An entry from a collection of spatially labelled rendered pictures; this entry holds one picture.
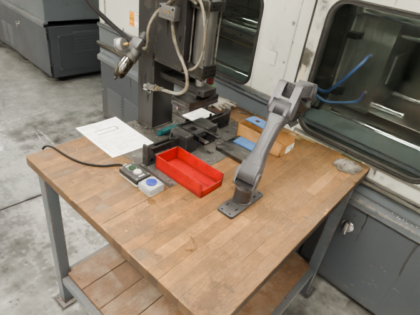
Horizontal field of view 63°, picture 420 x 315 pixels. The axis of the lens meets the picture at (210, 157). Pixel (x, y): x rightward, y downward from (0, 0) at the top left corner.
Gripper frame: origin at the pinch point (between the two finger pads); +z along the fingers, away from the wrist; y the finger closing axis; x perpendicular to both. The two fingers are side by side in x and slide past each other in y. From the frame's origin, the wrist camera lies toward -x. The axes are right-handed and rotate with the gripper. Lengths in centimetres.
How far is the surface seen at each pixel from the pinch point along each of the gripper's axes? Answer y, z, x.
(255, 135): 2.1, 7.9, 6.0
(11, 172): 97, 179, 58
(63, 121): 142, 207, -13
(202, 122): 20.4, 15.1, 22.1
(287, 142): -8.6, 3.4, -5.5
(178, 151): 12.5, 15.9, 43.0
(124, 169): 16, 19, 67
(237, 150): 0.2, 10.2, 19.7
